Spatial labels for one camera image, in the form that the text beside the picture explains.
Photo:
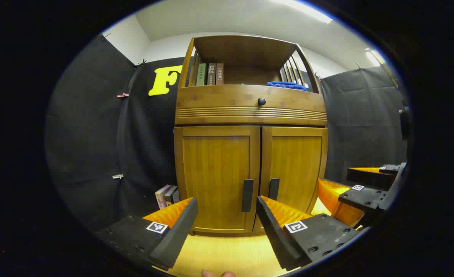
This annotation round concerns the black backdrop cloth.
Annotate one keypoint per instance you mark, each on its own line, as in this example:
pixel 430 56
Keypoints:
pixel 88 134

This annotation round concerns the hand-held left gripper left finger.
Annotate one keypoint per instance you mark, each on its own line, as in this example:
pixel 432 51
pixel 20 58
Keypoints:
pixel 176 234

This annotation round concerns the blue cloth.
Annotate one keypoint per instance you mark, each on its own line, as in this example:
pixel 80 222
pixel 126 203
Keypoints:
pixel 286 85

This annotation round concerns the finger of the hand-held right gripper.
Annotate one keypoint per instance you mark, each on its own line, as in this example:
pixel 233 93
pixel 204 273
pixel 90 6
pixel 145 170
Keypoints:
pixel 369 178
pixel 361 198

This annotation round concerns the grey spine book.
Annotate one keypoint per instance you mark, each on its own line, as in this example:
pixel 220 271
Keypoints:
pixel 170 196

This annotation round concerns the brown book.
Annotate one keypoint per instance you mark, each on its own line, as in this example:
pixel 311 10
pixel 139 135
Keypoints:
pixel 219 74

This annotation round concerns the ceiling light strip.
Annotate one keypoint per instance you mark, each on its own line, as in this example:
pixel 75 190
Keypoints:
pixel 374 57

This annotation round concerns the wooden cabinet door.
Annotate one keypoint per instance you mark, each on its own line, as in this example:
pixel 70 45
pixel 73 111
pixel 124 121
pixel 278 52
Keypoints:
pixel 296 165
pixel 215 173

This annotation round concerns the wooden cabinet drawer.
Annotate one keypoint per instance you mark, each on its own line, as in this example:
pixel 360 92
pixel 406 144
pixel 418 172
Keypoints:
pixel 219 100

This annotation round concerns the pale pink book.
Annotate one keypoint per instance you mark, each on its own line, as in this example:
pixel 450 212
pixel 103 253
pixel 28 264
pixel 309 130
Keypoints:
pixel 161 197

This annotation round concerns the wooden double-door shoe cabinet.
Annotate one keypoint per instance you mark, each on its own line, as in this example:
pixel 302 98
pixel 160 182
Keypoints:
pixel 246 48

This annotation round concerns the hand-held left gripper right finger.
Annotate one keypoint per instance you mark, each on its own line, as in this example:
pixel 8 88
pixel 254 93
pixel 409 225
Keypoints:
pixel 273 238

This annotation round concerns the dark book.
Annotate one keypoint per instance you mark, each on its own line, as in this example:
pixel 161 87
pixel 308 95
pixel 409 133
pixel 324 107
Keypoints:
pixel 176 196

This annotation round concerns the silver clip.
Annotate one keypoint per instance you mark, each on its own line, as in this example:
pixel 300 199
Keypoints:
pixel 118 176

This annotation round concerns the black round drawer knob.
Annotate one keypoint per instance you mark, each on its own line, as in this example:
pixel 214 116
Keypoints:
pixel 261 101

